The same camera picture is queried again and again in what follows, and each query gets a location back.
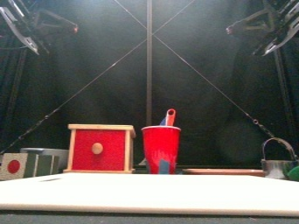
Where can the white plastic cutting board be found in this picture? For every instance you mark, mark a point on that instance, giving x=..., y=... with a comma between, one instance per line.
x=155, y=195

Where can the pink square tray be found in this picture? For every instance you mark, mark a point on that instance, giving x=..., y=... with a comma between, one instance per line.
x=222, y=172

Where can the orange toy carrot green top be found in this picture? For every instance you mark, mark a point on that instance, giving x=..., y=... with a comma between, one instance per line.
x=295, y=174

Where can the blue measuring spoon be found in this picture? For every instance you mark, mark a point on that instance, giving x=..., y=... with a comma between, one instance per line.
x=163, y=122

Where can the red measuring spoon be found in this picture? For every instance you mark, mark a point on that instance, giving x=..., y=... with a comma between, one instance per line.
x=171, y=117

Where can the grey vertical frame pole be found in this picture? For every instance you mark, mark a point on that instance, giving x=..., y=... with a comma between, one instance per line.
x=150, y=58

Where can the wooden box with red front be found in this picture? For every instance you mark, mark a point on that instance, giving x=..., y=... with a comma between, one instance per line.
x=99, y=145

